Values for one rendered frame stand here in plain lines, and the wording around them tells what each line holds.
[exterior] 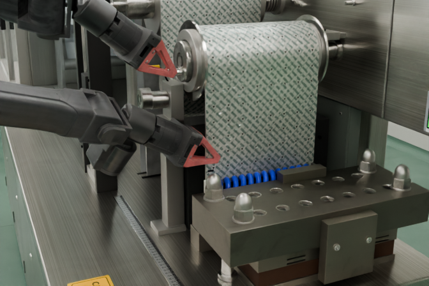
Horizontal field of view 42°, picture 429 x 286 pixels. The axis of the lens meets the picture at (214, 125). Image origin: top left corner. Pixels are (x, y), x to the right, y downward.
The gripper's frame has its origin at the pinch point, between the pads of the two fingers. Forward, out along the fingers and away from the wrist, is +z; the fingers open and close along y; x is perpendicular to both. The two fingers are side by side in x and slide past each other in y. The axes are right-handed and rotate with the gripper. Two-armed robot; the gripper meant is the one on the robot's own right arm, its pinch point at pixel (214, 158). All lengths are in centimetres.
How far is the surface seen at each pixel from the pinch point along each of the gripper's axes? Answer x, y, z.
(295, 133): 10.7, 0.3, 13.5
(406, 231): -13, -119, 200
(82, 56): 4, -47, -18
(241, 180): -1.5, 3.2, 5.5
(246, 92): 13.3, 0.2, -0.5
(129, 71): 4, -76, 4
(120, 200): -21.3, -27.0, -1.3
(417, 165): 25, -195, 269
